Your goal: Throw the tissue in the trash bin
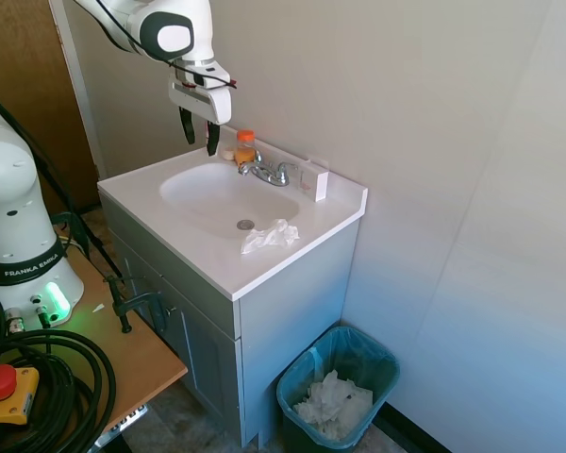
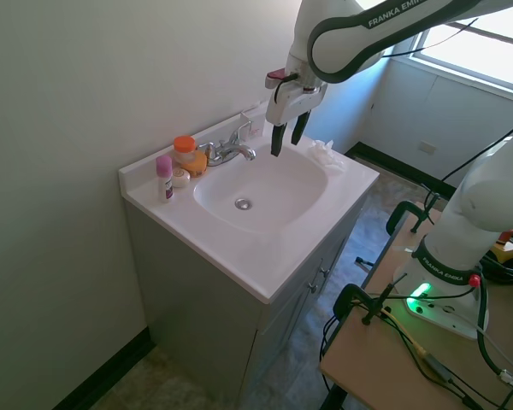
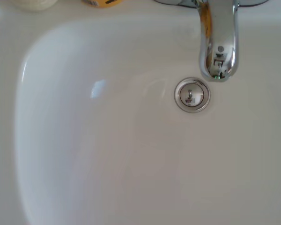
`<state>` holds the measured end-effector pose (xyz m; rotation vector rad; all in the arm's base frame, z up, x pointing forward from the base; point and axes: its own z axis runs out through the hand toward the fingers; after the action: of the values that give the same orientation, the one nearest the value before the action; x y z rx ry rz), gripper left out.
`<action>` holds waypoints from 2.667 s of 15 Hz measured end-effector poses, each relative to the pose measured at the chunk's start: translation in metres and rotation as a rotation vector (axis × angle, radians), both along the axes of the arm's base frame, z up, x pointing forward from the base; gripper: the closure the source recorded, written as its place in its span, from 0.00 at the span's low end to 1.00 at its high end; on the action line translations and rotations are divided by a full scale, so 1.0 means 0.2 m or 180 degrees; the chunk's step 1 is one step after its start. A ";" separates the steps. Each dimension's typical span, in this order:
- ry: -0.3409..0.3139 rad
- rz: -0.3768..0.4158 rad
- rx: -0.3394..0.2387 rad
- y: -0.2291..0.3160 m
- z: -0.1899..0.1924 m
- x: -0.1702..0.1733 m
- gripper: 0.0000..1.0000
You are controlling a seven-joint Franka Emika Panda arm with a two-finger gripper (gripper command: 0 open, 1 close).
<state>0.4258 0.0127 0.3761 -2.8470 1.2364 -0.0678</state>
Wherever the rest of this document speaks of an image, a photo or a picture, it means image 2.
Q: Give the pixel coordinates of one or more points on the yellow emergency stop box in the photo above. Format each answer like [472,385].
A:
[506,247]

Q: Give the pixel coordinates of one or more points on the small round white container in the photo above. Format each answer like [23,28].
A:
[181,178]

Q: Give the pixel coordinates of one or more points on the white wall outlet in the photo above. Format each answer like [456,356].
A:
[427,147]

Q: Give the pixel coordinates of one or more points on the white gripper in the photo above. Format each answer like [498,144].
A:
[291,101]

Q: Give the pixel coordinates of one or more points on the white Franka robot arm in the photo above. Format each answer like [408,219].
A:
[474,205]

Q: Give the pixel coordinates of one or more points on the clear jar orange lid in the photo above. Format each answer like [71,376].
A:
[184,147]

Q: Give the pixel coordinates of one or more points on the window with white frame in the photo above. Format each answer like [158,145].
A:
[483,47]

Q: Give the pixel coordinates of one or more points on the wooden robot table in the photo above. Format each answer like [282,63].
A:
[380,354]

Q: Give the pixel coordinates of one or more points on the metal cabinet knob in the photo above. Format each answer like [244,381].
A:
[324,270]
[313,287]

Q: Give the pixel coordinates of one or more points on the black C-clamp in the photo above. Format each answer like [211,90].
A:
[346,294]
[404,207]

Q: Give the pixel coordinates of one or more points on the grey vanity cabinet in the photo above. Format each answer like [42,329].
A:
[205,299]

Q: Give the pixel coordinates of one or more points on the white sink countertop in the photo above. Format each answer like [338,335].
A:
[325,205]

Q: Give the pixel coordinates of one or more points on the chrome sink drain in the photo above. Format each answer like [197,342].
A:
[243,203]

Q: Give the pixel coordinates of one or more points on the crumpled white tissue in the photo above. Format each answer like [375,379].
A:
[325,153]

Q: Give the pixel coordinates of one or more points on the black baseboard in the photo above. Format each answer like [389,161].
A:
[107,369]
[393,160]

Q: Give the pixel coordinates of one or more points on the chrome faucet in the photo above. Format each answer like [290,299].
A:
[227,151]

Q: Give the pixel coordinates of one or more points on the pink cap deodorant stick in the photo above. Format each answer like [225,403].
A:
[164,179]

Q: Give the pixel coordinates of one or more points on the white cardboard box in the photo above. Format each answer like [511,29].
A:
[253,124]

